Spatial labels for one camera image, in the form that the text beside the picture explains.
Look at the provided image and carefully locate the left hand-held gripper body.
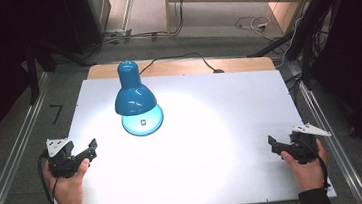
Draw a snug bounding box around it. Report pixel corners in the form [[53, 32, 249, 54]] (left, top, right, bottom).
[[44, 135, 88, 180]]

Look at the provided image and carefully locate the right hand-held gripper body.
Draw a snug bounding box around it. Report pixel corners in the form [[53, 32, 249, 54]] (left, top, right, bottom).
[[285, 120, 335, 167]]

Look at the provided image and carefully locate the blue desk lamp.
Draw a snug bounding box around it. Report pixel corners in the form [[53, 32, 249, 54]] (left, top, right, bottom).
[[110, 57, 167, 139]]

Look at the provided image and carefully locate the person's right hand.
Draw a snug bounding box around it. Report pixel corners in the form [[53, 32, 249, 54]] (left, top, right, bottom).
[[279, 137, 331, 194]]

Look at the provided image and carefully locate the person's left hand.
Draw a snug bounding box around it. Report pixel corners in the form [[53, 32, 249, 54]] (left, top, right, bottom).
[[41, 156, 94, 204]]

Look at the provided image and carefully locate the black metal stand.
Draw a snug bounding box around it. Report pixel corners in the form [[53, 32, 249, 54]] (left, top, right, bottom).
[[243, 0, 361, 93], [22, 42, 44, 107]]

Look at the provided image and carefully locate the dark cabinet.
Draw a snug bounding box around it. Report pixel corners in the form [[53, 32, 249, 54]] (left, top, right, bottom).
[[60, 0, 117, 57]]

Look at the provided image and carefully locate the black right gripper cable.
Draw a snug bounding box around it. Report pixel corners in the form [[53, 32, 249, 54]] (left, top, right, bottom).
[[301, 133, 332, 192]]

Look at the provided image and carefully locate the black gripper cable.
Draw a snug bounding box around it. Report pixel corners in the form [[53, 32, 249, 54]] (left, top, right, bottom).
[[35, 149, 62, 204], [301, 133, 332, 192]]

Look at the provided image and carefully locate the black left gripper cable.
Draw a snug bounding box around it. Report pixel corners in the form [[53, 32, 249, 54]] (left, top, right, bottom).
[[35, 149, 62, 204]]

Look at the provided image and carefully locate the metal floor rail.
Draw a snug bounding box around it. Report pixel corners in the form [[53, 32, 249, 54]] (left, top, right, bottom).
[[0, 70, 64, 204], [295, 74, 362, 204]]

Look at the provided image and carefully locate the white floor cable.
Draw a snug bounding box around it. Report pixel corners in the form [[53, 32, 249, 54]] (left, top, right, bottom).
[[233, 13, 275, 38]]

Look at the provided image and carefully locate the black lamp cable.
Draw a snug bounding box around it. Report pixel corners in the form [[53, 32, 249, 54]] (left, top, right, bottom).
[[138, 49, 225, 82]]

